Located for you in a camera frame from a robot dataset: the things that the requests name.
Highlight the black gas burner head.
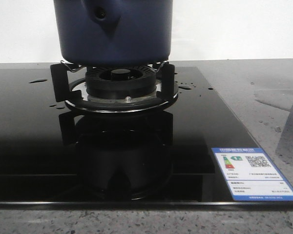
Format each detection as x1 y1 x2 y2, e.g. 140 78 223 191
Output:
85 66 156 99

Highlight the dark blue cooking pot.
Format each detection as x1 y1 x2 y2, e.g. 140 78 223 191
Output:
54 0 173 67

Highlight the blue energy label sticker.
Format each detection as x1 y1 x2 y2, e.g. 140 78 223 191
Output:
212 148 293 202

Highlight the black metal pot support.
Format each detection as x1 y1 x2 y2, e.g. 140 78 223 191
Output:
50 61 178 113

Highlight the black glass gas stove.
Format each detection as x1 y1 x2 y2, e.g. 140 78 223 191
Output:
0 67 293 210

